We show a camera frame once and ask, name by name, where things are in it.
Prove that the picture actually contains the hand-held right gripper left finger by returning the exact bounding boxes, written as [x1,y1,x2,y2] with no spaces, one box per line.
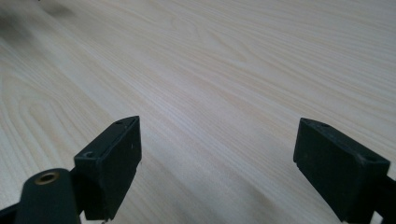
[73,115,143,222]

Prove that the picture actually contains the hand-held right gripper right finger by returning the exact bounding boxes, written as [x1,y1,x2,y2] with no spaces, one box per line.
[292,117,391,224]

